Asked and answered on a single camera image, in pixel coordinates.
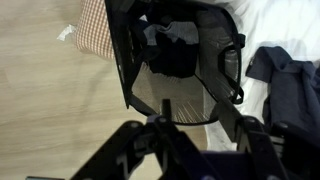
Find red white checked cloth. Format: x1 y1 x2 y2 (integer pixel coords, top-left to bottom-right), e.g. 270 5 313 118
75 0 116 61

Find black mesh laundry bag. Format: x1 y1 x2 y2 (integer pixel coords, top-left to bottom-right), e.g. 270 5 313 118
104 0 247 127

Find dark navy crumpled garment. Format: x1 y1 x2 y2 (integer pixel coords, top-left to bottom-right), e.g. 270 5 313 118
245 45 320 135

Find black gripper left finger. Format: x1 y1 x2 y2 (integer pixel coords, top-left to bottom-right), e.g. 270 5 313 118
70 98 221 180

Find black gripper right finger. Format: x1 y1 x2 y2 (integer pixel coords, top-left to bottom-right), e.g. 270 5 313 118
215 97 320 180

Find white paper scrap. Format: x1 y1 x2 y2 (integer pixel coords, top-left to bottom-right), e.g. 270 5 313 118
56 23 77 42

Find black socks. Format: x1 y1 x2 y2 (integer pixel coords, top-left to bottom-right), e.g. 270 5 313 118
142 21 201 80

